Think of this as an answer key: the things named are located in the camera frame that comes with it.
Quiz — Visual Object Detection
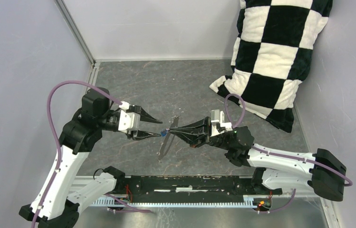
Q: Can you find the black white checkered pillow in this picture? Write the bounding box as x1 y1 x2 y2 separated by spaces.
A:
210 0 333 133

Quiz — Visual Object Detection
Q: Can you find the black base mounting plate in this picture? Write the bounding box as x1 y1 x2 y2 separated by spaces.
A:
110 176 283 203

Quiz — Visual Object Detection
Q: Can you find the aluminium frame rail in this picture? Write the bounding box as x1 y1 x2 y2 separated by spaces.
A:
54 0 100 85

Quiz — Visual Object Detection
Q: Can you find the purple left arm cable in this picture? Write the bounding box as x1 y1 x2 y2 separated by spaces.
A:
31 80 155 228

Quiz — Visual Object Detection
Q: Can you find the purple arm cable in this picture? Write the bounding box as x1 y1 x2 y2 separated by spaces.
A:
31 80 155 228
224 93 354 215

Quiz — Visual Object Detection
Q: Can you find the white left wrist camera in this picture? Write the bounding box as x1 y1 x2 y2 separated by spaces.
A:
118 101 140 133

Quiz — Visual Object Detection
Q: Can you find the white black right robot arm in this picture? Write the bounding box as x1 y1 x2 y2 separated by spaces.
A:
167 117 353 202

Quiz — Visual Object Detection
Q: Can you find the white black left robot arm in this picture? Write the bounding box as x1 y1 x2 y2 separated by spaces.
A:
19 88 158 228

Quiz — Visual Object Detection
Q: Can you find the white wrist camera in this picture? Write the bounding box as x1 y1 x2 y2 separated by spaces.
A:
118 101 140 133
211 109 232 137

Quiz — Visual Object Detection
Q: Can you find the white slotted cable duct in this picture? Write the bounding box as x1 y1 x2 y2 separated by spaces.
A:
58 196 256 209

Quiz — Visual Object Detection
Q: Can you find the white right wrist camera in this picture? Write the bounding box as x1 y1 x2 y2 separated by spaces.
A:
211 109 232 137

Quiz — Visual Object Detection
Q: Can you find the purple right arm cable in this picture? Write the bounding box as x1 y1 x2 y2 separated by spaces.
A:
224 93 354 215

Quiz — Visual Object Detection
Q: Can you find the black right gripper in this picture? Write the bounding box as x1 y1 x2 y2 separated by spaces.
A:
169 116 232 151

